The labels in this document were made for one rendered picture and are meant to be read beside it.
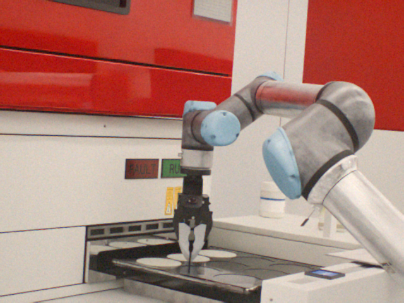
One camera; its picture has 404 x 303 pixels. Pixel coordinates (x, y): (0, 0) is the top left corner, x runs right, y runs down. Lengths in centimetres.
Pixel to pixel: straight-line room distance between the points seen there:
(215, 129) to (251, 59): 320
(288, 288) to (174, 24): 78
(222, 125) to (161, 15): 32
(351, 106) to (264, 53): 362
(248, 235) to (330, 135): 75
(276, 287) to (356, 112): 33
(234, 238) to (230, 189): 272
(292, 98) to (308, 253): 51
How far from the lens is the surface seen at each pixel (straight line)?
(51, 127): 180
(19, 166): 175
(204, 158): 192
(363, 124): 150
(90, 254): 190
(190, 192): 189
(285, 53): 530
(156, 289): 192
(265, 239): 214
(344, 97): 151
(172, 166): 209
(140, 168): 200
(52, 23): 172
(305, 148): 145
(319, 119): 147
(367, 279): 164
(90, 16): 180
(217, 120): 180
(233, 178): 491
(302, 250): 209
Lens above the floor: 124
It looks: 3 degrees down
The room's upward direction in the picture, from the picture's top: 4 degrees clockwise
